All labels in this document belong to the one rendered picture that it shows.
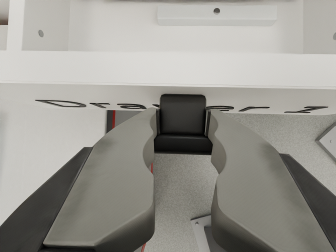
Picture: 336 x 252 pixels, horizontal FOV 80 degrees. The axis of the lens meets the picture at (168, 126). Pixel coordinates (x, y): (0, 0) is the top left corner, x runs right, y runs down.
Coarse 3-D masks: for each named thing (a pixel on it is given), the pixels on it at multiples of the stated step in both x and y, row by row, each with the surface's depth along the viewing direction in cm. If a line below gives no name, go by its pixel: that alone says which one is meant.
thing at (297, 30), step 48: (48, 0) 17; (96, 0) 20; (144, 0) 20; (192, 0) 20; (240, 0) 20; (288, 0) 19; (48, 48) 17; (96, 48) 20; (144, 48) 20; (192, 48) 20; (240, 48) 19; (288, 48) 19
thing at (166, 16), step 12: (168, 12) 19; (180, 12) 19; (192, 12) 19; (204, 12) 18; (216, 12) 18; (228, 12) 18; (240, 12) 18; (252, 12) 18; (264, 12) 18; (276, 12) 18; (168, 24) 20; (180, 24) 20; (192, 24) 19; (204, 24) 19; (216, 24) 19; (228, 24) 19; (240, 24) 19; (252, 24) 19; (264, 24) 19
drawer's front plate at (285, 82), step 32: (0, 64) 11; (32, 64) 11; (64, 64) 10; (96, 64) 10; (128, 64) 10; (160, 64) 10; (192, 64) 10; (224, 64) 10; (256, 64) 10; (288, 64) 10; (320, 64) 10; (0, 96) 15; (32, 96) 15; (64, 96) 14; (96, 96) 14; (128, 96) 14; (224, 96) 13; (256, 96) 12; (288, 96) 12; (320, 96) 12
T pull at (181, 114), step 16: (160, 96) 12; (176, 96) 12; (192, 96) 12; (160, 112) 12; (176, 112) 12; (192, 112) 12; (160, 128) 12; (176, 128) 12; (192, 128) 12; (160, 144) 12; (176, 144) 12; (192, 144) 12; (208, 144) 12
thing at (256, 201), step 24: (216, 120) 10; (216, 144) 9; (240, 144) 8; (264, 144) 8; (216, 168) 9; (240, 168) 7; (264, 168) 7; (216, 192) 6; (240, 192) 6; (264, 192) 6; (288, 192) 6; (216, 216) 6; (240, 216) 6; (264, 216) 6; (288, 216) 6; (312, 216) 6; (216, 240) 6; (240, 240) 6; (264, 240) 5; (288, 240) 5; (312, 240) 5
